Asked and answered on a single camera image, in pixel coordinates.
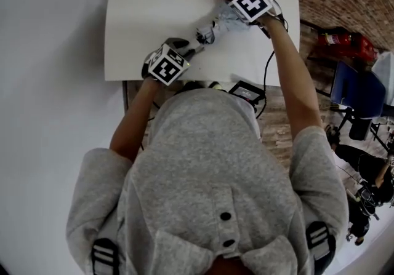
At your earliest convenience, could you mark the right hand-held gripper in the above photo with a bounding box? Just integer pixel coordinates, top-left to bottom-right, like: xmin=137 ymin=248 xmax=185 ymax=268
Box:
xmin=229 ymin=0 xmax=286 ymax=27

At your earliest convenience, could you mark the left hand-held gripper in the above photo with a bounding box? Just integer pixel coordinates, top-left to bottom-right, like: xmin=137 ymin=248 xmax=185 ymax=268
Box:
xmin=142 ymin=37 xmax=204 ymax=86

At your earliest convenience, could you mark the light blue cloth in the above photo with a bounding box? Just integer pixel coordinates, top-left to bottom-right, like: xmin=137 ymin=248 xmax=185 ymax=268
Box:
xmin=181 ymin=1 xmax=258 ymax=56

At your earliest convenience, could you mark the person's left forearm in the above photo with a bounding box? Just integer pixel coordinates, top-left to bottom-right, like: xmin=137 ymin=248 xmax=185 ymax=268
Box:
xmin=109 ymin=78 xmax=161 ymax=162

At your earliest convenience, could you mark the person's right forearm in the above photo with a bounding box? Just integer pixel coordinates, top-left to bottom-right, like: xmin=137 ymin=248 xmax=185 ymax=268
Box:
xmin=261 ymin=17 xmax=324 ymax=142

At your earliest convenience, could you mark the person's black trouser leg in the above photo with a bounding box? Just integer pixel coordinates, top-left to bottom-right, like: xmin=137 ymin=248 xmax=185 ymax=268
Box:
xmin=175 ymin=81 xmax=204 ymax=95

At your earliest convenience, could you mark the black waist device with screen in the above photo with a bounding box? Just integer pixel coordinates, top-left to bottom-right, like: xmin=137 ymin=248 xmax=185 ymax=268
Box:
xmin=228 ymin=80 xmax=266 ymax=107

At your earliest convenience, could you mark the red fire extinguisher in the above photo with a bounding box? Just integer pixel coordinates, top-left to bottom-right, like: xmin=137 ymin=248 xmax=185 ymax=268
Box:
xmin=316 ymin=31 xmax=352 ymax=47

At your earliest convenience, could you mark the grey hooded top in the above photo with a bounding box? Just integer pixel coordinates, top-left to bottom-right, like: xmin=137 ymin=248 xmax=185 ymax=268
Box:
xmin=66 ymin=87 xmax=350 ymax=275

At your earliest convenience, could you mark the red extinguisher box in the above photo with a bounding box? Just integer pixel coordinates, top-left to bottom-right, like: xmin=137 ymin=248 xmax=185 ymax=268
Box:
xmin=350 ymin=35 xmax=379 ymax=61

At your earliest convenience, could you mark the black flat device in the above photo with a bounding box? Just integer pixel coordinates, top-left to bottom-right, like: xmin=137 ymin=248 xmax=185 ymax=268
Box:
xmin=340 ymin=81 xmax=351 ymax=102

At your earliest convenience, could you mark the blue chair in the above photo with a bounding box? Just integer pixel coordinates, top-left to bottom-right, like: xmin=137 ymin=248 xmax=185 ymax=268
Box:
xmin=331 ymin=60 xmax=392 ymax=151

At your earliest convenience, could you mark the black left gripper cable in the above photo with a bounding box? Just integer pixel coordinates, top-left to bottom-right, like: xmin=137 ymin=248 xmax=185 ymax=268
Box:
xmin=140 ymin=100 xmax=161 ymax=152

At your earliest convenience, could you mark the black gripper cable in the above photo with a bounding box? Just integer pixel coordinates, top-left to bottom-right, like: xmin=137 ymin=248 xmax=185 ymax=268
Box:
xmin=140 ymin=100 xmax=161 ymax=152
xmin=255 ymin=18 xmax=290 ymax=121

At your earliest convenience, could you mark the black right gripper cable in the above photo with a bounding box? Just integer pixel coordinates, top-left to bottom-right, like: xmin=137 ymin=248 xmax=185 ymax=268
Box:
xmin=255 ymin=18 xmax=290 ymax=121

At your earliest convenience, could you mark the black strap buckle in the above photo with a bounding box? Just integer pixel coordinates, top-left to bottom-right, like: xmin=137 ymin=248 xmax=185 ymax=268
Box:
xmin=305 ymin=221 xmax=337 ymax=261
xmin=90 ymin=238 xmax=121 ymax=275

